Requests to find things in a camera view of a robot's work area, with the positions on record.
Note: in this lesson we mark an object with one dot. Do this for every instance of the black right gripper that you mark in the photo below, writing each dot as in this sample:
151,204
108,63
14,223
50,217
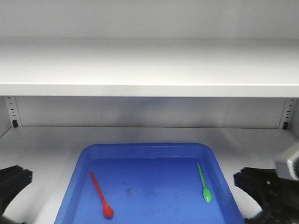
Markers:
279,200

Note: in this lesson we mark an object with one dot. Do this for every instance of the grey cabinet shelf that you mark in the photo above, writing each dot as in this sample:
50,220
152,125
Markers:
149,68

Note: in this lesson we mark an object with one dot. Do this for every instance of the green plastic spoon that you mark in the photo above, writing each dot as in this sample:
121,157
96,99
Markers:
207,194

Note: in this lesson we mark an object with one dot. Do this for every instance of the blue plastic tray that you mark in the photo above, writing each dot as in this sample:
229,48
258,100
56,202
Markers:
148,184

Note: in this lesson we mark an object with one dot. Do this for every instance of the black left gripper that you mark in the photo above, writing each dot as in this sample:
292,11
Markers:
12,181

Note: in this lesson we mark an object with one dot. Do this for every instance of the red plastic spoon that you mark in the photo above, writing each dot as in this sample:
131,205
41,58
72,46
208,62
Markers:
107,210

